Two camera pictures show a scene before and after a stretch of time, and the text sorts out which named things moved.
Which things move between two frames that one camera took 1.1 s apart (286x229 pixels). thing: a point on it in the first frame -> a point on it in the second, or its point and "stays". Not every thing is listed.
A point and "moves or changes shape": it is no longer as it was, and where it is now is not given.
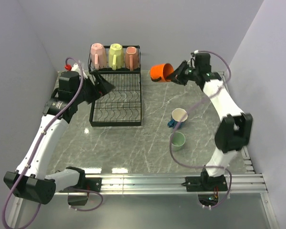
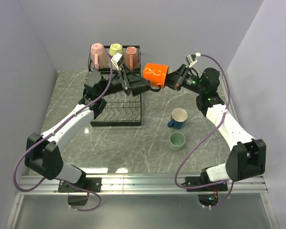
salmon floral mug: [131, 58] stays
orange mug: [158, 72] moves or changes shape
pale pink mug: [98, 56] stays
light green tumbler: [178, 140] stays
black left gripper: [103, 87] -> [133, 82]
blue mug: [177, 114] stays
